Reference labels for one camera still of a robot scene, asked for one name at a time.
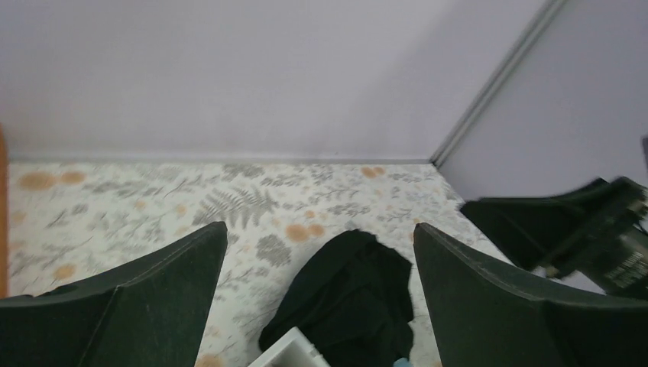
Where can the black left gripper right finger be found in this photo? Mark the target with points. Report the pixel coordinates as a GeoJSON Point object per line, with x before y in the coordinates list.
{"type": "Point", "coordinates": [486, 312]}

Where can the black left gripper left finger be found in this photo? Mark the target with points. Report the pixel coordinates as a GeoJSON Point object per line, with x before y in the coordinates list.
{"type": "Point", "coordinates": [148, 312]}

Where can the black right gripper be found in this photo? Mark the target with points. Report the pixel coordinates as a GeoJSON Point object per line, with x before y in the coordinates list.
{"type": "Point", "coordinates": [595, 230]}

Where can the blue leather card holder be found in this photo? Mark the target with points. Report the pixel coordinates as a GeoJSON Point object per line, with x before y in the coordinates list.
{"type": "Point", "coordinates": [403, 362]}

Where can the white plastic card box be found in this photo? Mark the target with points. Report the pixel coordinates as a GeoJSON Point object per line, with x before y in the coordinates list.
{"type": "Point", "coordinates": [293, 349]}

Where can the floral patterned table mat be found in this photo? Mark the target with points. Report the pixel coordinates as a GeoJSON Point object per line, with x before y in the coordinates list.
{"type": "Point", "coordinates": [69, 221]}

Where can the black crumpled cloth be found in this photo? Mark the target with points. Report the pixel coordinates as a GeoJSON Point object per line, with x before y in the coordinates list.
{"type": "Point", "coordinates": [352, 301]}

